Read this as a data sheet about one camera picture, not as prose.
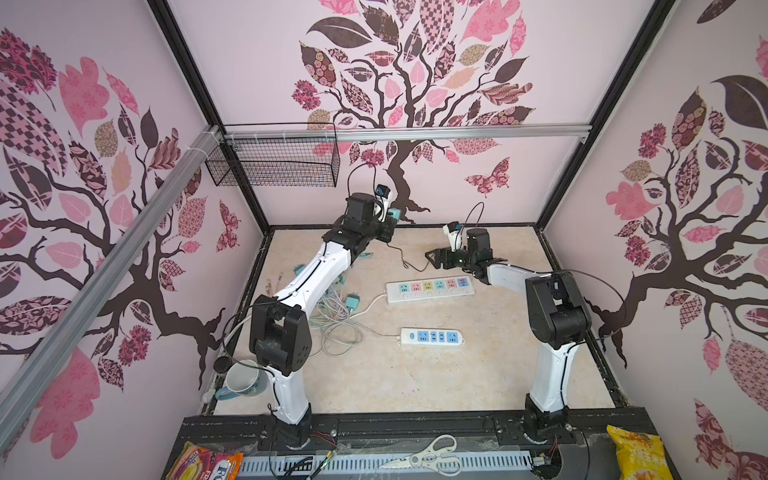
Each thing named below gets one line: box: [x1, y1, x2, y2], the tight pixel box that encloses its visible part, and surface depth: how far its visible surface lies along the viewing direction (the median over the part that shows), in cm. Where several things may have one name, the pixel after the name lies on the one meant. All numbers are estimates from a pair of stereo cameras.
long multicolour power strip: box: [385, 275, 475, 304], surface depth 100 cm
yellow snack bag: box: [606, 425, 674, 480], surface depth 68 cm
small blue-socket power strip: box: [400, 328, 465, 346], surface depth 89 cm
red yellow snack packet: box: [166, 441, 244, 480], surface depth 69 cm
